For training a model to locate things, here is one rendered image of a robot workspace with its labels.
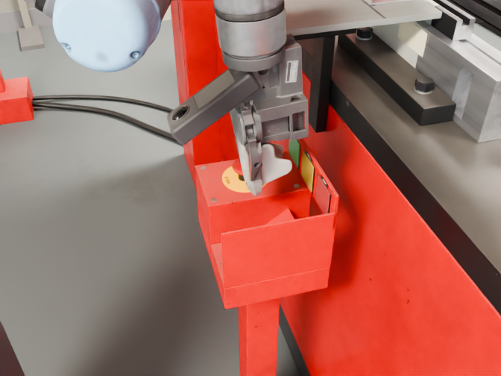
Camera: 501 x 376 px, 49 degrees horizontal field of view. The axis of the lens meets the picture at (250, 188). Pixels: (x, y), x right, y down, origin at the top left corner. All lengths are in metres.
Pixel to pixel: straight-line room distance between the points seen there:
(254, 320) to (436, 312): 0.34
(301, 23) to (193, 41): 1.01
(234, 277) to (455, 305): 0.29
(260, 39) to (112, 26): 0.20
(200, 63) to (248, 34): 1.24
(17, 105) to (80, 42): 2.20
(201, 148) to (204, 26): 0.45
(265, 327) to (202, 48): 1.05
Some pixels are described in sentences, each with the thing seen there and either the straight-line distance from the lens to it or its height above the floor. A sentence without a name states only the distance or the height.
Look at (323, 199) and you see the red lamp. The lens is 0.77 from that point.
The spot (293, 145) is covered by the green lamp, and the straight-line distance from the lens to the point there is 0.86.
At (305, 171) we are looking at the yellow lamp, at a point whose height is 0.81.
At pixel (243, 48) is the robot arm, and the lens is 0.59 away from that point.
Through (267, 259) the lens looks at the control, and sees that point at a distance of 0.77.
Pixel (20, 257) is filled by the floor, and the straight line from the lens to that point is 1.97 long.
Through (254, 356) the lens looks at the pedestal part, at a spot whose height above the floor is 0.42.
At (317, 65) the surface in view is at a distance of 0.92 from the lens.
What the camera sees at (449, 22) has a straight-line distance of 0.88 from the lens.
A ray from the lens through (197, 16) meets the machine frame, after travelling 1.76.
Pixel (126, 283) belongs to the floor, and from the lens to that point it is 1.78.
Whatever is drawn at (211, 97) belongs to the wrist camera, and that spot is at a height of 0.99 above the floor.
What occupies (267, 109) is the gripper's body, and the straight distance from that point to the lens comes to 0.63.
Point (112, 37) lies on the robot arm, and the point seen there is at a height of 1.13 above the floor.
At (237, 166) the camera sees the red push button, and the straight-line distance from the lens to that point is 0.83.
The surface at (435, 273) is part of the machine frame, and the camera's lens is 0.74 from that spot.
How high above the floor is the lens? 1.30
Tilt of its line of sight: 38 degrees down
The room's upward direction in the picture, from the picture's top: straight up
